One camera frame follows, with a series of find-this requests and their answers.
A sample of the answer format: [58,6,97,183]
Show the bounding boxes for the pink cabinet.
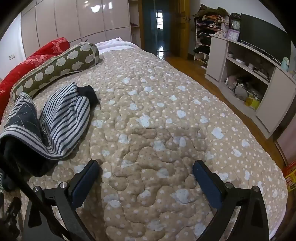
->
[275,120,296,165]

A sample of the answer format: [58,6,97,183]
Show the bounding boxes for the yellow wooden door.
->
[177,0,191,58]

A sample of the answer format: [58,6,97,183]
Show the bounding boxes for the pile of clothes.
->
[193,3,229,26]

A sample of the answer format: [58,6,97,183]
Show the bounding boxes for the striped pants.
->
[0,82,101,193]

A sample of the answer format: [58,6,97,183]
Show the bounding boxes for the brown mantel clock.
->
[229,13,241,30]

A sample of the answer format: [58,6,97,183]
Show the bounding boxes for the orange box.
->
[284,162,296,192]

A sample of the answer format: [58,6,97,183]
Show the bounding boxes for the green bolster pillow white print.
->
[10,42,100,102]

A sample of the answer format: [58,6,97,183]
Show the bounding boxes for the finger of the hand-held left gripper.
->
[0,197,22,241]

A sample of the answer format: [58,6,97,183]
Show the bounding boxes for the yellow container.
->
[245,96,260,110]

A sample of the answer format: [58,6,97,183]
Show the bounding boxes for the red floral blanket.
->
[0,37,71,121]

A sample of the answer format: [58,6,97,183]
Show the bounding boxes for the white television cabinet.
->
[205,35,296,139]

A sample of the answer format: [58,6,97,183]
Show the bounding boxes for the white shelf rack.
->
[193,17,229,67]

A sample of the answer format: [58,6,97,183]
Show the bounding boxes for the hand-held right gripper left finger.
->
[23,159,100,241]

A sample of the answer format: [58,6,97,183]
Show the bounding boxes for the black television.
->
[239,13,292,65]

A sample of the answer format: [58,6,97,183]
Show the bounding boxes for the white blanket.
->
[95,38,139,55]

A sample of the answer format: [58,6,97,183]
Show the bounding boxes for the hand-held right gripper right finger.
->
[193,160,270,241]

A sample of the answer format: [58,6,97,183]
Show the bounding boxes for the purple square clock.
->
[225,29,240,42]

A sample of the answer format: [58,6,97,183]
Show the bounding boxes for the beige dotted bed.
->
[0,47,288,241]

